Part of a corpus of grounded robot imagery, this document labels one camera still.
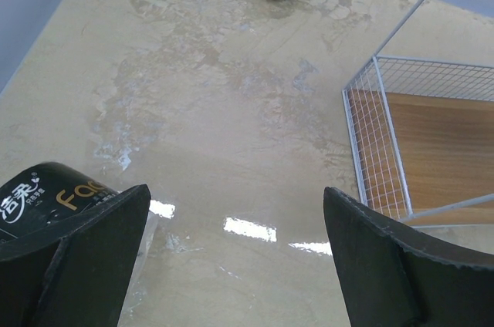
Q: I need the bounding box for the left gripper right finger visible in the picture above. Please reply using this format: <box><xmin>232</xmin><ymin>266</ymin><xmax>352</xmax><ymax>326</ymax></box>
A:
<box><xmin>323</xmin><ymin>187</ymin><xmax>493</xmax><ymax>326</ymax></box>

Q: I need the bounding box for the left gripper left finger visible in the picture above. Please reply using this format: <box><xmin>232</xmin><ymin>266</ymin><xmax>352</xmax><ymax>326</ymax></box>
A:
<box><xmin>1</xmin><ymin>184</ymin><xmax>151</xmax><ymax>326</ymax></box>

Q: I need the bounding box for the black roll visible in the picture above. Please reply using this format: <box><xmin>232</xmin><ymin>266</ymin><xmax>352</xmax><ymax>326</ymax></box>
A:
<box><xmin>1</xmin><ymin>162</ymin><xmax>118</xmax><ymax>243</ymax></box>

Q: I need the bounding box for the white wire wooden shelf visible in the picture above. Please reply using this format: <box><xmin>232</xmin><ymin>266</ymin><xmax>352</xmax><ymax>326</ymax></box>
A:
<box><xmin>342</xmin><ymin>0</ymin><xmax>493</xmax><ymax>228</ymax></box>

